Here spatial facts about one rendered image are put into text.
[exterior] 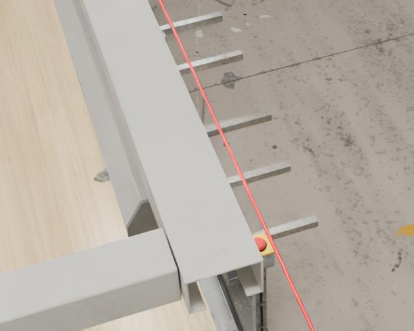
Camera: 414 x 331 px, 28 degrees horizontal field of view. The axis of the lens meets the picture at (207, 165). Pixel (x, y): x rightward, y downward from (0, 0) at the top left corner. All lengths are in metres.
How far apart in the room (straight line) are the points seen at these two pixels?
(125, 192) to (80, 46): 0.25
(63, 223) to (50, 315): 2.06
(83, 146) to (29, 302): 2.29
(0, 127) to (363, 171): 1.79
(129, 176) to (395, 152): 3.32
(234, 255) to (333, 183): 3.28
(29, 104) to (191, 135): 2.41
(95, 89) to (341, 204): 2.98
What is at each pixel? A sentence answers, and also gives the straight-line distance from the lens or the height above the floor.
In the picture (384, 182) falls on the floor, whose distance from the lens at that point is 4.01.
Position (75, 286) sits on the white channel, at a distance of 0.70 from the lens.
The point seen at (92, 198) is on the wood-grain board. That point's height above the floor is 0.90.
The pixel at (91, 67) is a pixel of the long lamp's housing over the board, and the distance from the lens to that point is 1.02.
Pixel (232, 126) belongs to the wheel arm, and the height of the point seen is 0.86.
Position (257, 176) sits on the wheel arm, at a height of 0.84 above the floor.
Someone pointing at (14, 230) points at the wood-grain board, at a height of 0.90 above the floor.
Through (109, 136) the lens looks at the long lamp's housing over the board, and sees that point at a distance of 0.94.
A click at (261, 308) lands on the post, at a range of 2.46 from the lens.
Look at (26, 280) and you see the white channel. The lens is 0.72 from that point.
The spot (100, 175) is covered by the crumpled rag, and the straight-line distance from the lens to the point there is 2.86.
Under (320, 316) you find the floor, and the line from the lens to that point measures 3.55.
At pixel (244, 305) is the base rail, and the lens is 2.74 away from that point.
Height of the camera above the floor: 3.04
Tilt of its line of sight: 49 degrees down
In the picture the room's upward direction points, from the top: 5 degrees counter-clockwise
